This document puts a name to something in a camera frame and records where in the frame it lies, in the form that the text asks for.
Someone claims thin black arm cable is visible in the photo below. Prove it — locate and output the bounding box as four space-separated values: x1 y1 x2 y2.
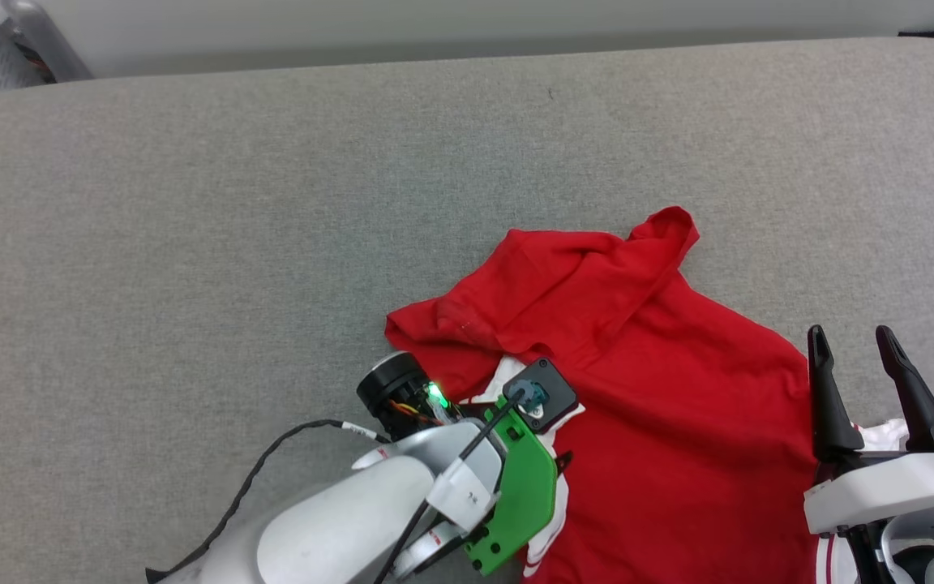
147 419 391 583

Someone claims red basketball jersey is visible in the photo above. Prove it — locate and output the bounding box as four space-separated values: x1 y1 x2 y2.
384 206 910 584

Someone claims white partition panel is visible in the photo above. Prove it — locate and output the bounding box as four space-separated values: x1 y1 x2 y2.
33 0 934 79

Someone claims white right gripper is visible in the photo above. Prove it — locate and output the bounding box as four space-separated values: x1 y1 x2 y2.
802 324 934 538

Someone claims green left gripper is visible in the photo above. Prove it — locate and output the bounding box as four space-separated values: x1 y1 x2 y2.
464 394 574 577

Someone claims grey metal partition leg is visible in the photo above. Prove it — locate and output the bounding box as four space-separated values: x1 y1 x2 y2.
1 0 95 82

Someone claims grey fabric sofa seat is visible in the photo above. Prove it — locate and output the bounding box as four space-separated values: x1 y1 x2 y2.
0 36 934 584

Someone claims left camera cable teal plug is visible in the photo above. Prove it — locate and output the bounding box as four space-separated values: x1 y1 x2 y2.
371 380 549 584

